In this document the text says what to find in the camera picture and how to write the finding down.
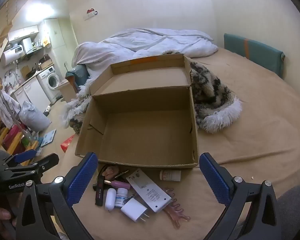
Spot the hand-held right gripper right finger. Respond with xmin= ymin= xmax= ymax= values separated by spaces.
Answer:
xmin=199 ymin=152 xmax=282 ymax=240

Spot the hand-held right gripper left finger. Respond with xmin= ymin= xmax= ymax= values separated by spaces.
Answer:
xmin=15 ymin=152 xmax=98 ymax=240

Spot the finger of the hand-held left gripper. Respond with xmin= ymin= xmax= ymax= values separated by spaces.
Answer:
xmin=1 ymin=149 xmax=37 ymax=167
xmin=0 ymin=153 xmax=60 ymax=180

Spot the black hair tie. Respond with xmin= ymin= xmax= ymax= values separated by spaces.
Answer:
xmin=97 ymin=164 xmax=110 ymax=178

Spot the black stick device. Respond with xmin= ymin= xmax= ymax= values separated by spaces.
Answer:
xmin=92 ymin=175 xmax=106 ymax=207

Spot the pink ear model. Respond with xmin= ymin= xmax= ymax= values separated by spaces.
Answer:
xmin=101 ymin=166 xmax=120 ymax=180

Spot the pink tube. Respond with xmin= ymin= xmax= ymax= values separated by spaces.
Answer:
xmin=104 ymin=179 xmax=131 ymax=190

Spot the white pill bottle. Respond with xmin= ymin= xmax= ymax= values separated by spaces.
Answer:
xmin=159 ymin=169 xmax=182 ymax=182

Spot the white charger plug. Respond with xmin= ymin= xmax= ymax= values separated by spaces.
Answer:
xmin=120 ymin=197 xmax=148 ymax=223

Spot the white remote control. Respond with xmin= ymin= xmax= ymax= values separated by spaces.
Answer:
xmin=126 ymin=168 xmax=172 ymax=213

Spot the cardboard box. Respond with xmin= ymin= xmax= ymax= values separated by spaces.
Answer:
xmin=74 ymin=53 xmax=199 ymax=169

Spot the yellow wooden chair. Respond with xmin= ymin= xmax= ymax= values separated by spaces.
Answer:
xmin=0 ymin=125 xmax=38 ymax=157

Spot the bathroom scale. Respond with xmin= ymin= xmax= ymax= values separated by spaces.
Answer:
xmin=39 ymin=129 xmax=57 ymax=147

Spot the red packet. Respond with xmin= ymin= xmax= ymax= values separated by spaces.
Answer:
xmin=60 ymin=134 xmax=76 ymax=153

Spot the grey stuffed bag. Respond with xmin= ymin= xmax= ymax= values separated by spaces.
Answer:
xmin=19 ymin=101 xmax=52 ymax=132

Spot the white capsule case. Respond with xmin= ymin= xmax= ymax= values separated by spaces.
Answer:
xmin=104 ymin=188 xmax=117 ymax=212

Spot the small blue label bottle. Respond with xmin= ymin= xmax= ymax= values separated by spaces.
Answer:
xmin=114 ymin=187 xmax=129 ymax=208

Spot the white cloth on drying rack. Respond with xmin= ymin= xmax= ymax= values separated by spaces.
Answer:
xmin=0 ymin=90 xmax=22 ymax=128

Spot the white floor cabinet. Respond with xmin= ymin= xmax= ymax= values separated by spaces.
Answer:
xmin=14 ymin=76 xmax=52 ymax=108

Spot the white washing machine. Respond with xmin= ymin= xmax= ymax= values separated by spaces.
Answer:
xmin=37 ymin=66 xmax=62 ymax=104

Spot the person's right leg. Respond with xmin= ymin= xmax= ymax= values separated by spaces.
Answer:
xmin=275 ymin=182 xmax=300 ymax=240

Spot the fluffy patterned blanket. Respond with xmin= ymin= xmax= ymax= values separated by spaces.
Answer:
xmin=62 ymin=50 xmax=243 ymax=134

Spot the teal pillow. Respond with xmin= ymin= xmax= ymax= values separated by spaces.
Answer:
xmin=66 ymin=64 xmax=90 ymax=93

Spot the white water heater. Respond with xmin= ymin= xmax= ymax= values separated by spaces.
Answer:
xmin=2 ymin=49 xmax=24 ymax=65

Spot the teal cushion with orange stripe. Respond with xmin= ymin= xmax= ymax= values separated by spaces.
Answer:
xmin=224 ymin=33 xmax=285 ymax=79

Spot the white duvet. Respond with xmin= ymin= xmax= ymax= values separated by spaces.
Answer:
xmin=72 ymin=28 xmax=219 ymax=74

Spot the white wall cabinet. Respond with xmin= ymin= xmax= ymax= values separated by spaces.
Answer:
xmin=7 ymin=25 xmax=39 ymax=42

